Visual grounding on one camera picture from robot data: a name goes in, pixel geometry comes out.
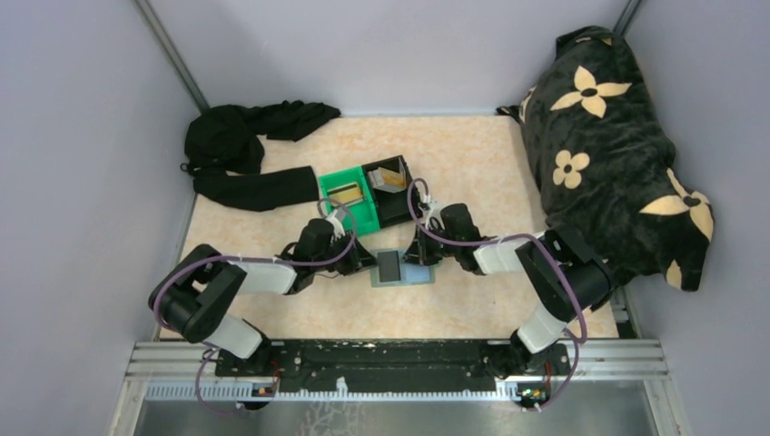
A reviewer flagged sage green card holder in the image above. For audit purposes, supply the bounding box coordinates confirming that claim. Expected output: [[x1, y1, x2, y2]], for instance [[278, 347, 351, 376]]
[[370, 248, 435, 288]]

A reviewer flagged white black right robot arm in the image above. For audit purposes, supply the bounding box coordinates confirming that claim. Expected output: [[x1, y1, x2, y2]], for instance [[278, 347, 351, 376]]
[[404, 194, 616, 374]]

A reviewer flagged black card in holder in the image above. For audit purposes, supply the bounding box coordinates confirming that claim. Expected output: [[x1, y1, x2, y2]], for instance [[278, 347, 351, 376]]
[[377, 250, 401, 283]]

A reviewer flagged green plastic bin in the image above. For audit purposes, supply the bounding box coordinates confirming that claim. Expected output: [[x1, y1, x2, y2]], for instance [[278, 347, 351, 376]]
[[319, 166, 380, 235]]

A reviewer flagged card stack in green bin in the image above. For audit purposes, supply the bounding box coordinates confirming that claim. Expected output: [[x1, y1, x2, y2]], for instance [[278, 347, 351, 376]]
[[327, 183, 364, 205]]

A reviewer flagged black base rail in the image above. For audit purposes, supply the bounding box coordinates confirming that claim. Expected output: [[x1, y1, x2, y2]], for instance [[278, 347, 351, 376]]
[[214, 339, 570, 393]]

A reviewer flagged black floral blanket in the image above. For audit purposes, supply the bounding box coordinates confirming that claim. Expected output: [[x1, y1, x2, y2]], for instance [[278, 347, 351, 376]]
[[497, 25, 715, 292]]

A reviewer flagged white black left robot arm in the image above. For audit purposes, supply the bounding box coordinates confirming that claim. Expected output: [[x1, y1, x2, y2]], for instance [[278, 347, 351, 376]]
[[148, 213, 377, 376]]

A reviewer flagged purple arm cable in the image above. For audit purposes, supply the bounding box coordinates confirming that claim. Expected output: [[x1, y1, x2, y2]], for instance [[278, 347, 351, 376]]
[[151, 199, 358, 418], [406, 177, 589, 412]]

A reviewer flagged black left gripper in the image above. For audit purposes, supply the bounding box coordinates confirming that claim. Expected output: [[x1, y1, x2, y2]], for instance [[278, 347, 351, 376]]
[[313, 229, 381, 276]]

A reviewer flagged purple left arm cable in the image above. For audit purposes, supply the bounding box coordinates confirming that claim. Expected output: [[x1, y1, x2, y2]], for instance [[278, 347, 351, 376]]
[[151, 199, 358, 418]]

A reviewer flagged black cloth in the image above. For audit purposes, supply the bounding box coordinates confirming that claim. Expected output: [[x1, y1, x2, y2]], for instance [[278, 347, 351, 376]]
[[180, 100, 341, 212]]

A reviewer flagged black plastic bin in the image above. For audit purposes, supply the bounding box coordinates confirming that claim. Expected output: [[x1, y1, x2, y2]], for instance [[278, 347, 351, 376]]
[[361, 154, 422, 229]]

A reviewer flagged aluminium frame rail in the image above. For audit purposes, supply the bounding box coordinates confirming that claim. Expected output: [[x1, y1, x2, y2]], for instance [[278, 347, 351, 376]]
[[121, 339, 668, 405]]

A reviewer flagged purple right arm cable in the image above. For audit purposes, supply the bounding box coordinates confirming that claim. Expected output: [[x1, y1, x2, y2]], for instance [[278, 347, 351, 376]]
[[406, 177, 589, 412]]

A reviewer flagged gold credit card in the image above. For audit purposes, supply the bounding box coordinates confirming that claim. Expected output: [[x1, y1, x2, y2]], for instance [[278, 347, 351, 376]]
[[378, 167, 404, 187]]

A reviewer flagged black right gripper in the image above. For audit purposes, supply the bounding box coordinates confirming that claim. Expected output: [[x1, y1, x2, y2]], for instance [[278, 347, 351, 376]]
[[401, 223, 461, 266]]

